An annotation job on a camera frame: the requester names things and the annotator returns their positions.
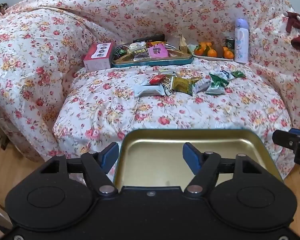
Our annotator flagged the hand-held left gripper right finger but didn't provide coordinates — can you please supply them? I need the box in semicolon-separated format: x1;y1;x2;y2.
182;142;262;197

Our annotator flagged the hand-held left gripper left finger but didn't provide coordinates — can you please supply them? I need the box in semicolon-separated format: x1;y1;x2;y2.
41;142;120;197

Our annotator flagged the gold tin tray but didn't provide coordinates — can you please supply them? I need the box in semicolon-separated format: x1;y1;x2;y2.
112;129;284;188

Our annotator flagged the orange white snack packet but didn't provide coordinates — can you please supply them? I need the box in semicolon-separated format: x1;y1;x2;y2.
194;79;213;93

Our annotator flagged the yellow green snack packet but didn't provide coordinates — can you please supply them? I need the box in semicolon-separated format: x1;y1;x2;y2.
171;76;202;95

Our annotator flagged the green white snack packet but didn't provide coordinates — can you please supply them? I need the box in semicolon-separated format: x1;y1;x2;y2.
206;72;229;95

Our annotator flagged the grey white long snack packet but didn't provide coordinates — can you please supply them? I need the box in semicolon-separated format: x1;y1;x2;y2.
134;84;165;97

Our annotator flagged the red white snack packet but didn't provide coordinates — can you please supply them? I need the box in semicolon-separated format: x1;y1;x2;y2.
149;75;165;85

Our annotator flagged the blue white snack packet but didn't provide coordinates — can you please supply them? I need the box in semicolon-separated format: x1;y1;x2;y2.
219;70;235;80

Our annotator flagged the teal tin tray with snacks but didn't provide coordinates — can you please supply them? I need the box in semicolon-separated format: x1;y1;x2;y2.
112;46;193;68

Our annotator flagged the pink white cardboard box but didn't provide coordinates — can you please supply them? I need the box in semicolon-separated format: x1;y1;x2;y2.
84;42;115;72

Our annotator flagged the dark red plush toy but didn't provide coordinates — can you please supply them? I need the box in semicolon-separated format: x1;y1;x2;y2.
284;11;300;49

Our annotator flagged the pile of tangerines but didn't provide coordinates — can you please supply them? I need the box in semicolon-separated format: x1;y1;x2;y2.
194;41;234;60

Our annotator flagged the white bottle with purple cap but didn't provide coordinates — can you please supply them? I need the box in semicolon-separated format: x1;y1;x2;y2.
234;18;249;63

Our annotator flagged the green purple foil candy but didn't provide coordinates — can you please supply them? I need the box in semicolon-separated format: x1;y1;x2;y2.
114;45;128;58

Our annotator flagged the pink snack packet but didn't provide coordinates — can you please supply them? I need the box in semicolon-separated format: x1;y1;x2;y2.
147;44;168;58

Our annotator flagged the beige crumpled packet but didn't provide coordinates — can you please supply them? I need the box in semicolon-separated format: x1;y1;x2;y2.
179;34;189;52

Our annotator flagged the black flat box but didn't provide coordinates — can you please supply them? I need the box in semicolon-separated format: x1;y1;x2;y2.
133;34;165;43

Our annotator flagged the floral sofa cover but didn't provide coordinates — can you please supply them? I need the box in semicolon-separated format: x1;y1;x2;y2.
0;0;300;180

